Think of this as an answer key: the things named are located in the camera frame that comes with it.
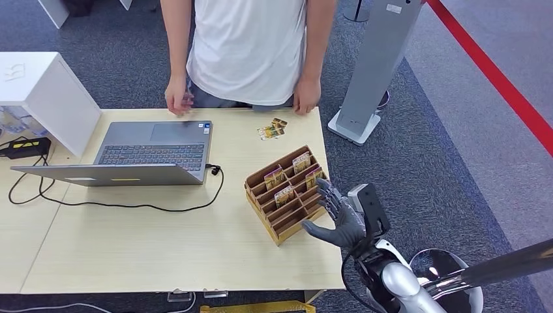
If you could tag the yellow flat board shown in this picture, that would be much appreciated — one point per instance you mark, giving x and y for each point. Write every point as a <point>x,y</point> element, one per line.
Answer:
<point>259,308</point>

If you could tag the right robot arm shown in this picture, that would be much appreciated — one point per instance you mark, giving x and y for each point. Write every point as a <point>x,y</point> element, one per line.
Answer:
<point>399,281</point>

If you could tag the person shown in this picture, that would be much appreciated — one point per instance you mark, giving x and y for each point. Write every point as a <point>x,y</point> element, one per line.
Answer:
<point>246,43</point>

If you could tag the red barrier belt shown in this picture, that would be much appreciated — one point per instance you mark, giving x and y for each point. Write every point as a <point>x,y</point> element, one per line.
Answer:
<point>497,75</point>

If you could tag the clear plastic water bottle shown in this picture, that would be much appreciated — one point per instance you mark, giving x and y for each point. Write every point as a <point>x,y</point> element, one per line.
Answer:
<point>30,125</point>
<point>8,121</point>

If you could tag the person's left forearm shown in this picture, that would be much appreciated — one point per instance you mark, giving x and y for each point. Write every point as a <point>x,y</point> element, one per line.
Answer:
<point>319,43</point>

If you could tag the black power adapter yellow label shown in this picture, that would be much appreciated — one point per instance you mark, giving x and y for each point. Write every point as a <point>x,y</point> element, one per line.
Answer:
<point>28,147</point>

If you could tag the chrome stanchion post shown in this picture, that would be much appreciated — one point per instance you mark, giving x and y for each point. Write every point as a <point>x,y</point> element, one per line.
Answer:
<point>497,263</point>

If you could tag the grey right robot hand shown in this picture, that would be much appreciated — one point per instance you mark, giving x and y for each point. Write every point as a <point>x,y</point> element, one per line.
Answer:
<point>350,224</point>

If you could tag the person's right forearm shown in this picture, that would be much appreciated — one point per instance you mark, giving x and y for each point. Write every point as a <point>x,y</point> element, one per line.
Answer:
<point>176,39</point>

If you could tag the person's left hand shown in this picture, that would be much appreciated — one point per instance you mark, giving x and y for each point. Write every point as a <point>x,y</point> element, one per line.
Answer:
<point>307,95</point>

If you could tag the grey round stand base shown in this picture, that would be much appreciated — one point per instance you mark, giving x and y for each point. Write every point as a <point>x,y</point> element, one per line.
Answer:
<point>357,11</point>

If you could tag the white cabinet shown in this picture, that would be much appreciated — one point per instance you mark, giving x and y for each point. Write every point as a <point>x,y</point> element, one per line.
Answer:
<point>43,86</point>

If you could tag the white desk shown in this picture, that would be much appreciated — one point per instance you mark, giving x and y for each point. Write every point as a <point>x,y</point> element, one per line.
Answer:
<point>54,11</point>

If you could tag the grey laptop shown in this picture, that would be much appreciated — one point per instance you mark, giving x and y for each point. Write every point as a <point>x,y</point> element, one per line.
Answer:
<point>151,151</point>

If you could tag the wooden slotted card holder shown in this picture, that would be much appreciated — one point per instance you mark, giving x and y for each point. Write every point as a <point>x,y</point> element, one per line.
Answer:
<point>281,224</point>

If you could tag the person's right hand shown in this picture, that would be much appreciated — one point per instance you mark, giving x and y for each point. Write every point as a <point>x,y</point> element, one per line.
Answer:
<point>178,95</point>

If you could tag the wrist camera with black bracket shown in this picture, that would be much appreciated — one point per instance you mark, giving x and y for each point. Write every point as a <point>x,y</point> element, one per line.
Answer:
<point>371,211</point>

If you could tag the clear acrylic clamp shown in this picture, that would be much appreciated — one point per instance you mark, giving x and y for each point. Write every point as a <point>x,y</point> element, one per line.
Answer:
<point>179,296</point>
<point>215,294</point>

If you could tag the grey standing kiosk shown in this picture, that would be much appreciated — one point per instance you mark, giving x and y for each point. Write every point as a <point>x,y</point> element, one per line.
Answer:
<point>376,65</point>

